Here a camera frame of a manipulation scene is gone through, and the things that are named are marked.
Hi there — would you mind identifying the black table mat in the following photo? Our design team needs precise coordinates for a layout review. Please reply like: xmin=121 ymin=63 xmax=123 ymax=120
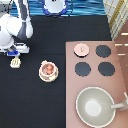
xmin=0 ymin=15 xmax=110 ymax=128

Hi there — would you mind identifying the cream round plate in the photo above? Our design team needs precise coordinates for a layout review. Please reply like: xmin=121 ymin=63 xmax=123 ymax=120
xmin=39 ymin=61 xmax=59 ymax=82

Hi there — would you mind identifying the pink stove top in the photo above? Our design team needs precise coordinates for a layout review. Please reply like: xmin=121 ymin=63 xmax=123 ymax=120
xmin=66 ymin=41 xmax=128 ymax=128

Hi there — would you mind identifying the pink pot lid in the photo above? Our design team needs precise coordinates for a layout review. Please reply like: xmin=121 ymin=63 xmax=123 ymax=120
xmin=74 ymin=43 xmax=89 ymax=57

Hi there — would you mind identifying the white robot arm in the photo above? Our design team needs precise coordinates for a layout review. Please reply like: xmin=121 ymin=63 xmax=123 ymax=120
xmin=0 ymin=0 xmax=33 ymax=56

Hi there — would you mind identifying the cream slotted spatula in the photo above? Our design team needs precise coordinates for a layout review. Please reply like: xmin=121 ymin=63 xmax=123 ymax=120
xmin=10 ymin=56 xmax=21 ymax=68

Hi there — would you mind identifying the blue white robot base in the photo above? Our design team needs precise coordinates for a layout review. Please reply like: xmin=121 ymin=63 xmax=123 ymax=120
xmin=44 ymin=0 xmax=68 ymax=15

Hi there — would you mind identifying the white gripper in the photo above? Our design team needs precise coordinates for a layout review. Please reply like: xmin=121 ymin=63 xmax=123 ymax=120
xmin=0 ymin=43 xmax=30 ymax=56

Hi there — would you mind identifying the pink pot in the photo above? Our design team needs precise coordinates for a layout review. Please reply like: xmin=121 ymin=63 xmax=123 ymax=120
xmin=39 ymin=61 xmax=57 ymax=78

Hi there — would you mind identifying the large grey wok pan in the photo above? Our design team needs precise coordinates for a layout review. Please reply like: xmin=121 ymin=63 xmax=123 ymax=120
xmin=76 ymin=87 xmax=128 ymax=128

